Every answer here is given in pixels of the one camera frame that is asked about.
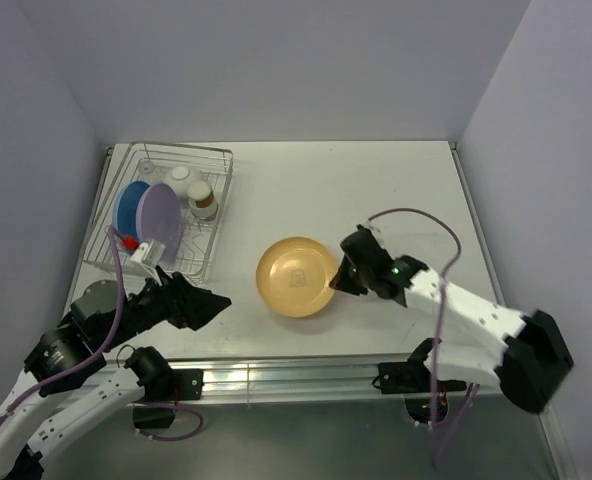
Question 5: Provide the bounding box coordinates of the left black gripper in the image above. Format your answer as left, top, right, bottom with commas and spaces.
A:
100, 264, 231, 349

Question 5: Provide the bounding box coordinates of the orange plate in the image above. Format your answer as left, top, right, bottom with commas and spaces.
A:
255, 236, 340, 318

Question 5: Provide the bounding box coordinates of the purple plate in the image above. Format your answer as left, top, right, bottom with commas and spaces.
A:
135, 183, 183, 263

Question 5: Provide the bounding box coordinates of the steel cup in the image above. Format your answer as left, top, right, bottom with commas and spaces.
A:
187, 180, 218, 221

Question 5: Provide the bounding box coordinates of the blue plate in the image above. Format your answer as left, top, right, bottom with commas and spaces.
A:
112, 180, 150, 241

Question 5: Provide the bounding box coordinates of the white ceramic bowl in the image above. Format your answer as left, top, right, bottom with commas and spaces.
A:
163, 166, 203, 204

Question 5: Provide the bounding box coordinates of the clear glass cup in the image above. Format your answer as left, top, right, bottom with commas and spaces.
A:
137, 160, 156, 182

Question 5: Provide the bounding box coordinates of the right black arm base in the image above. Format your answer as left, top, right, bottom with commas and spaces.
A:
371, 361, 467, 423

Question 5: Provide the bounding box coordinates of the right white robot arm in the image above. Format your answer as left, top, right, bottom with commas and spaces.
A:
330, 226, 574, 414

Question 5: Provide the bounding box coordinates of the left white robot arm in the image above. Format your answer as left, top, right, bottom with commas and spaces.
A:
0, 272, 232, 479

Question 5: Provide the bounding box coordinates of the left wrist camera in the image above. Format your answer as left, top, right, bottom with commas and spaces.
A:
121, 235, 166, 279

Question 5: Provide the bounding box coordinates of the aluminium mounting rail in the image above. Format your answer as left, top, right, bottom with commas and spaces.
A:
169, 354, 407, 405

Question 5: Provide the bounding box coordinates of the metal wire dish rack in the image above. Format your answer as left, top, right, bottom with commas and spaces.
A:
81, 141, 234, 282

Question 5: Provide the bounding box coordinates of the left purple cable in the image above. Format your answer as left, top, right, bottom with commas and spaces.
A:
0, 224, 205, 446

